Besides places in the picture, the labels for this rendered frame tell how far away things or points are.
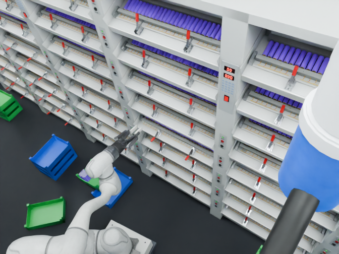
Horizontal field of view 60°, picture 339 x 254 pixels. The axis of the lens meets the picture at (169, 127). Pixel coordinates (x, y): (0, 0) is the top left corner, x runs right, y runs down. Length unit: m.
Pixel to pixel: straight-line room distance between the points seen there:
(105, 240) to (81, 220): 0.46
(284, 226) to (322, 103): 0.12
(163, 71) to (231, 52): 0.46
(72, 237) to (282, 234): 1.17
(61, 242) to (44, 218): 1.39
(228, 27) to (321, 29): 0.29
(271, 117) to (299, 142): 1.05
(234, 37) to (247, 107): 0.35
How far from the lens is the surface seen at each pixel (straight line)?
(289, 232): 0.29
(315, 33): 0.98
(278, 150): 1.45
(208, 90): 1.37
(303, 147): 0.25
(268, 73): 1.17
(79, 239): 1.39
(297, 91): 1.15
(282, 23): 1.00
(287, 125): 1.29
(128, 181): 2.66
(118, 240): 1.88
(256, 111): 1.31
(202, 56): 1.25
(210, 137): 1.67
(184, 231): 2.43
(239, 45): 1.10
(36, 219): 2.80
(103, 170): 1.72
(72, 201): 2.74
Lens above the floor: 2.31
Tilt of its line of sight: 52 degrees down
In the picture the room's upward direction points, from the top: 8 degrees counter-clockwise
